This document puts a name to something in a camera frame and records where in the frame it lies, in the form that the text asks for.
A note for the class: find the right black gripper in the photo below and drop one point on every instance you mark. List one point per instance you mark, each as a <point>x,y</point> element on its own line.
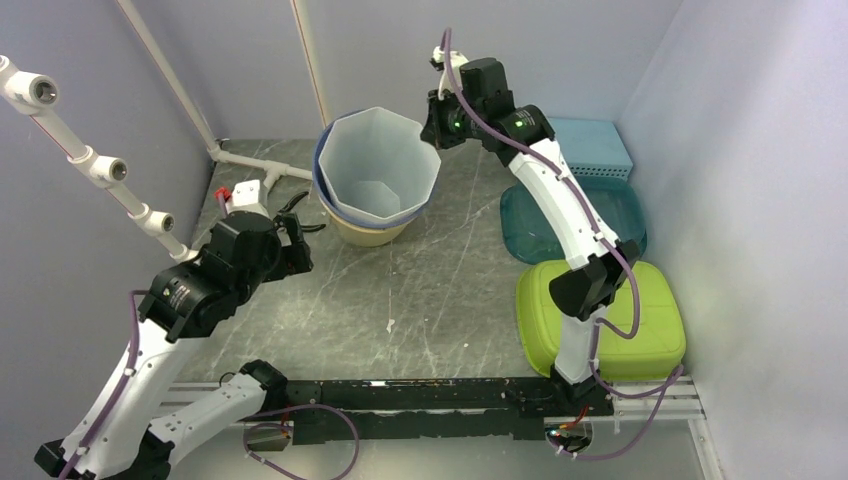
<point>432,132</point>

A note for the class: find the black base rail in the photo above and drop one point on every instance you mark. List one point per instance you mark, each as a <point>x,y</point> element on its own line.
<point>521,408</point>

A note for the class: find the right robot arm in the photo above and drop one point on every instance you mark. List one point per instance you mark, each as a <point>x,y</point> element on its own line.
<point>599,261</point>

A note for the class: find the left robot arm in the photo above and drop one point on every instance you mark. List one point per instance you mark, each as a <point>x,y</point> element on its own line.
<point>122,437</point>

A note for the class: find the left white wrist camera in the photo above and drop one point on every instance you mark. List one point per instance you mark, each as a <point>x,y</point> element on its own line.
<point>246,196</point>

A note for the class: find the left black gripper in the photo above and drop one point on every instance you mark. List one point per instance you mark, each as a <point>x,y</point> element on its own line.
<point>291,258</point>

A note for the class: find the translucent white bucket liner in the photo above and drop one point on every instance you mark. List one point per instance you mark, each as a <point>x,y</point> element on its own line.
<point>378,162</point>

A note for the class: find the lime green tub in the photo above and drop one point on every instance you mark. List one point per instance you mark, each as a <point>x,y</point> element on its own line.
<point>658,347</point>

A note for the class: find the white PVC pipe frame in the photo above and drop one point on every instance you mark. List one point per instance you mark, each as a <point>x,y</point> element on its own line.
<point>242,64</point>

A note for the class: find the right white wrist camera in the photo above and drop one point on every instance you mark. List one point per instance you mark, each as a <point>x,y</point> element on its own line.
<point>448,64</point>

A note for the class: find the blue bucket rim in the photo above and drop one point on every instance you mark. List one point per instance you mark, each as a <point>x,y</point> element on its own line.
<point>344,212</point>

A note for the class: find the beige bucket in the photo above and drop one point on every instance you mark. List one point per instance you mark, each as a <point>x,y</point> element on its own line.
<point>362,236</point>

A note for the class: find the teal transparent tub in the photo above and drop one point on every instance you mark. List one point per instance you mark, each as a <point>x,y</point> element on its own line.
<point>529,238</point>

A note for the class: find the light blue perforated basket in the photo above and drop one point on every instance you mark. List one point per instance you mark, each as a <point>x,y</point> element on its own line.
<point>592,148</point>

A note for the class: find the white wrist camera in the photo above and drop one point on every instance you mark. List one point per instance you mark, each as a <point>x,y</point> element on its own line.
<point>448,64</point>
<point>246,196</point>

